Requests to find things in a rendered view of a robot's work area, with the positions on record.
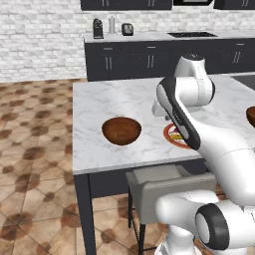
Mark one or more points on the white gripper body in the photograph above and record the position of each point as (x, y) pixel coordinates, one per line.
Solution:
(158, 109)

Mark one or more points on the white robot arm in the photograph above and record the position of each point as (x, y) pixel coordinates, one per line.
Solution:
(219, 146)

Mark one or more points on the red rimmed white plate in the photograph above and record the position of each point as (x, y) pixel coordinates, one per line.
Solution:
(168, 136)

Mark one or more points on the brown wooden bowl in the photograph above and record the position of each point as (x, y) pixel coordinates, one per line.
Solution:
(121, 131)
(251, 117)

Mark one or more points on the marble top dining counter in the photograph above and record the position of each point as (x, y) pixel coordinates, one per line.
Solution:
(109, 99)

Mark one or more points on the dark base cupboard run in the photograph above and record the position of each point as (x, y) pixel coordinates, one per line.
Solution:
(132, 61)

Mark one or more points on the black hob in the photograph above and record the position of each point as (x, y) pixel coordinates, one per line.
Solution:
(192, 34)

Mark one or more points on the grey upholstered chair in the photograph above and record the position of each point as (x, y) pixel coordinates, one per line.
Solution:
(162, 192)

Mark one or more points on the black toaster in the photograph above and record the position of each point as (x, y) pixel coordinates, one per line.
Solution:
(127, 29)

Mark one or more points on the dark grey sink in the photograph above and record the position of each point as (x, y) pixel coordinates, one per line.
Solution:
(245, 81)

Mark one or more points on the white bottle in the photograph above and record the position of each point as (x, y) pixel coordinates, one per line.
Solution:
(112, 25)

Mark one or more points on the black coffee machine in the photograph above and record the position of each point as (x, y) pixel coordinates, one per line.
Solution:
(98, 29)

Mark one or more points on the black extractor hood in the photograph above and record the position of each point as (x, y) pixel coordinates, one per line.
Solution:
(192, 2)

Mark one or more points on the dark wall cupboard run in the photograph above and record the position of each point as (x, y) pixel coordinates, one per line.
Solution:
(234, 3)
(126, 4)

